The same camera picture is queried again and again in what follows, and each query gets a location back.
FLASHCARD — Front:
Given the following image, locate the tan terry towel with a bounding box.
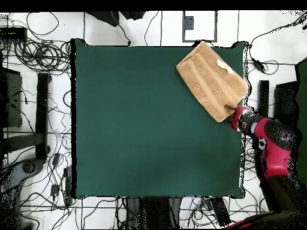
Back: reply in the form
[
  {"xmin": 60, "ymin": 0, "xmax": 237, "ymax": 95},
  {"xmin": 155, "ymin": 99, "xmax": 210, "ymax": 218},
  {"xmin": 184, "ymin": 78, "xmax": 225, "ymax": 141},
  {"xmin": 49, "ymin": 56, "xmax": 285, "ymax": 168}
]
[{"xmin": 175, "ymin": 40, "xmax": 249, "ymax": 123}]

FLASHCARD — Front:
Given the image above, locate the black flat panel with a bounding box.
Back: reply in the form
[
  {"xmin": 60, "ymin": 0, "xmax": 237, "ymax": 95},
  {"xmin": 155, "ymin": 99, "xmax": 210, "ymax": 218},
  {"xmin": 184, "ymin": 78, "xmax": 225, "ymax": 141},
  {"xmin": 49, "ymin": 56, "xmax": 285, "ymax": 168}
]
[
  {"xmin": 273, "ymin": 81, "xmax": 299, "ymax": 120},
  {"xmin": 0, "ymin": 68, "xmax": 23, "ymax": 128}
]

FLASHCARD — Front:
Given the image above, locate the black power adapter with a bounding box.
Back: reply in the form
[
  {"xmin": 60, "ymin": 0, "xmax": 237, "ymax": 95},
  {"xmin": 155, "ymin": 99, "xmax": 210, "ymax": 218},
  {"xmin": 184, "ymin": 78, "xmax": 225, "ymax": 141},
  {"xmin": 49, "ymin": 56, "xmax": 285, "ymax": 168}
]
[{"xmin": 251, "ymin": 59, "xmax": 266, "ymax": 74}]

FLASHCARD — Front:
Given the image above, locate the green cloth sheet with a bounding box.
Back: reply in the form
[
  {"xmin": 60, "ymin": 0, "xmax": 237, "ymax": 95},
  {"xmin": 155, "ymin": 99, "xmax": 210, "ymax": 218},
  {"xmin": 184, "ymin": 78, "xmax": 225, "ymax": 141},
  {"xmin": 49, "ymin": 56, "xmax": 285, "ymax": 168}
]
[{"xmin": 295, "ymin": 57, "xmax": 307, "ymax": 183}]

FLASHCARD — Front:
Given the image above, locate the small grey box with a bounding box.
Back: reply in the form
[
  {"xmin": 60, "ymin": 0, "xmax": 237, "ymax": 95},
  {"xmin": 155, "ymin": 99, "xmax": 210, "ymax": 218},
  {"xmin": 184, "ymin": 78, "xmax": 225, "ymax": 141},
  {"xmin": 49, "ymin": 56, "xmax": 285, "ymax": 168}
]
[{"xmin": 183, "ymin": 16, "xmax": 194, "ymax": 31}]

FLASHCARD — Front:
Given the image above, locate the black power strip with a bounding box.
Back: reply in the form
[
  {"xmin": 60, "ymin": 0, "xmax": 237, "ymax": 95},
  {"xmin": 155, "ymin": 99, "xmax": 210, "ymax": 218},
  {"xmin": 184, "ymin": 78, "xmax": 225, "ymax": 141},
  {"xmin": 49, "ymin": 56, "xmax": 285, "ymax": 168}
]
[{"xmin": 210, "ymin": 196, "xmax": 231, "ymax": 228}]

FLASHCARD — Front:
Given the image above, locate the dark green table cloth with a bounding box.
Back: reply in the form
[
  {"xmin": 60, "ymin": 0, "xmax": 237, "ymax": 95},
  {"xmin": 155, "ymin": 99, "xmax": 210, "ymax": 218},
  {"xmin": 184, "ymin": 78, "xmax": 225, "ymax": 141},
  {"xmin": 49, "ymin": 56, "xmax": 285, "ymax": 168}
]
[{"xmin": 71, "ymin": 38, "xmax": 248, "ymax": 199}]

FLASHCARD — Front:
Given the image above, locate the person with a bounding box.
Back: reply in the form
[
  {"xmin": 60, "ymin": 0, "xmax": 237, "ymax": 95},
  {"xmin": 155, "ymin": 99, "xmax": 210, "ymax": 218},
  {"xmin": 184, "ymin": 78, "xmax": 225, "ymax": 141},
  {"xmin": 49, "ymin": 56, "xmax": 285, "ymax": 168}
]
[{"xmin": 86, "ymin": 11, "xmax": 146, "ymax": 28}]

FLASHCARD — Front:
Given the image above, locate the grey chair base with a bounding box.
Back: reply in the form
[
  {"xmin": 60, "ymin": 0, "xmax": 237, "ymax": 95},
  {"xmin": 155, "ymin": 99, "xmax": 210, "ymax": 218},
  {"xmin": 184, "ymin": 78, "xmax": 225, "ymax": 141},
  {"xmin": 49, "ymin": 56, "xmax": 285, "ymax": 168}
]
[{"xmin": 0, "ymin": 158, "xmax": 45, "ymax": 195}]

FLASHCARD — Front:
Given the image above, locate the black electronics box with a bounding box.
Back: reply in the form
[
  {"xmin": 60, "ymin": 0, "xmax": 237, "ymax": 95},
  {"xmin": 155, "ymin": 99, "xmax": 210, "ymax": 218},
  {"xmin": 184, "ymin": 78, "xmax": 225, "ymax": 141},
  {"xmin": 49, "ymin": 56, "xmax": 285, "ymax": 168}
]
[{"xmin": 0, "ymin": 26, "xmax": 28, "ymax": 41}]

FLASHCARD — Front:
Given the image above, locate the grey square floor frame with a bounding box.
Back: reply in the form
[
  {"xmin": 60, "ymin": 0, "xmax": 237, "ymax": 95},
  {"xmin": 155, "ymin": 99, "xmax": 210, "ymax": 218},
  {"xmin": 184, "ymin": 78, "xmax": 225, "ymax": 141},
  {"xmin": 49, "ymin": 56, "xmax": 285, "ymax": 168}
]
[{"xmin": 182, "ymin": 10, "xmax": 218, "ymax": 43}]

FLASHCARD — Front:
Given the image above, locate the coiled black cable bundle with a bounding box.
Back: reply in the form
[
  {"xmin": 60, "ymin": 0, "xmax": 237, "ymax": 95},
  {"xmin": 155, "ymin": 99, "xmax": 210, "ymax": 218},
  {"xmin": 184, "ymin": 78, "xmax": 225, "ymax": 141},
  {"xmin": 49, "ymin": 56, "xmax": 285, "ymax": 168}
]
[{"xmin": 14, "ymin": 39, "xmax": 73, "ymax": 72}]

